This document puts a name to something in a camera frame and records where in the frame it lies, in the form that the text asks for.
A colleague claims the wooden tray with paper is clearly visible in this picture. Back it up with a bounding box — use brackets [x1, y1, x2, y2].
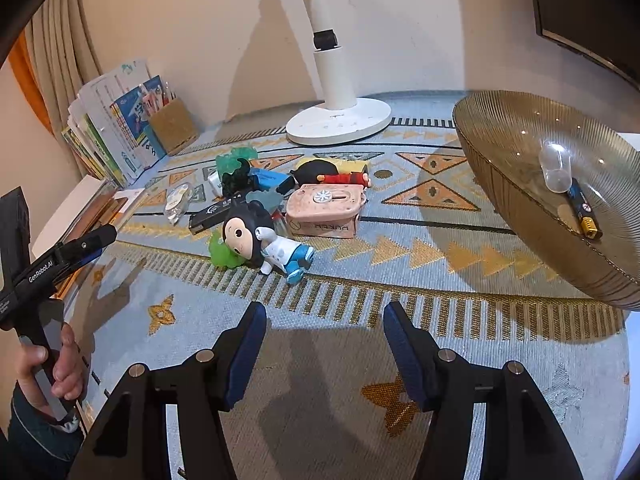
[29, 173, 147, 302]

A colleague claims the dark green crystal toy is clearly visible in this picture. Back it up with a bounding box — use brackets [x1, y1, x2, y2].
[216, 145, 258, 179]

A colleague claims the yellow black plush toy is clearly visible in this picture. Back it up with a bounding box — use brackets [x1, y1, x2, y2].
[276, 157, 372, 195]

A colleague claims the white charger plug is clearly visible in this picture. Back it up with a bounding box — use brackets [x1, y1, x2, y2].
[207, 171, 224, 197]

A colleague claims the person's left hand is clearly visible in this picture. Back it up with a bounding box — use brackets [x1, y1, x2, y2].
[15, 323, 85, 418]

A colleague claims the blue usb box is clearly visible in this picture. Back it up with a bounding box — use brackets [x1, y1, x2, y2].
[250, 168, 296, 195]

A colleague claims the clear plastic bag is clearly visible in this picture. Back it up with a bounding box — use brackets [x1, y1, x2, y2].
[164, 182, 193, 226]

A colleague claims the stack of books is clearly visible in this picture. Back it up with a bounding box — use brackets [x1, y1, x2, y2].
[67, 58, 167, 188]

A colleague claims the cork pen holder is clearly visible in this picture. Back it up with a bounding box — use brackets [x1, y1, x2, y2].
[150, 98, 200, 155]

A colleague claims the pink toy box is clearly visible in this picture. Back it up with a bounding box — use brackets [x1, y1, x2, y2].
[285, 184, 367, 238]

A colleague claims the clear plastic cup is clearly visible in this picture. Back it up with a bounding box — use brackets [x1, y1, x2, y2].
[538, 142, 573, 194]

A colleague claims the black television screen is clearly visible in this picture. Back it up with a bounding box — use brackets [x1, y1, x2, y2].
[533, 0, 639, 88]

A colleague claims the light green jelly toy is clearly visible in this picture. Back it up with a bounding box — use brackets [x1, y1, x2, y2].
[208, 230, 245, 269]

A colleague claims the black-haired doll figure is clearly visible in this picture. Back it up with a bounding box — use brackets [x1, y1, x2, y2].
[222, 200, 316, 285]

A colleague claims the white fan stand base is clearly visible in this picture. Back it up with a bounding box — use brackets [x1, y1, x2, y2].
[286, 0, 392, 146]

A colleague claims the patterned blue table mat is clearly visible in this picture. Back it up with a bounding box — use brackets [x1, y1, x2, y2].
[70, 92, 630, 479]

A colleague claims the amber ribbed glass bowl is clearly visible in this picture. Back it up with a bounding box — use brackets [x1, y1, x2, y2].
[454, 90, 639, 310]

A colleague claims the black rectangular lighter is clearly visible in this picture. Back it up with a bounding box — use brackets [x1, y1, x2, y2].
[188, 197, 245, 235]

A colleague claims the black lighter with red logo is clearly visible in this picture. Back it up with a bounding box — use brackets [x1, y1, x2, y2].
[566, 178, 603, 240]

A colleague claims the black dinosaur figure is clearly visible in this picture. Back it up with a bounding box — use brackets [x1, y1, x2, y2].
[221, 158, 259, 198]

